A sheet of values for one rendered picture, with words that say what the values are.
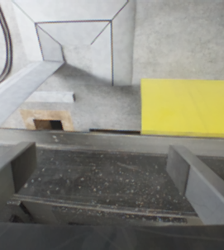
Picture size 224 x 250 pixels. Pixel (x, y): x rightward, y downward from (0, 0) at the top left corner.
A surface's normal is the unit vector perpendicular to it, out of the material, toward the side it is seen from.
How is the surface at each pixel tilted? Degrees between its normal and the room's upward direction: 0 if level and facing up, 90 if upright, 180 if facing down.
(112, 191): 90
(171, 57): 0
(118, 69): 11
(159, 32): 0
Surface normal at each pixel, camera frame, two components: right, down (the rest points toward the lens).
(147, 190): -0.04, -0.79
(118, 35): 0.06, 0.61
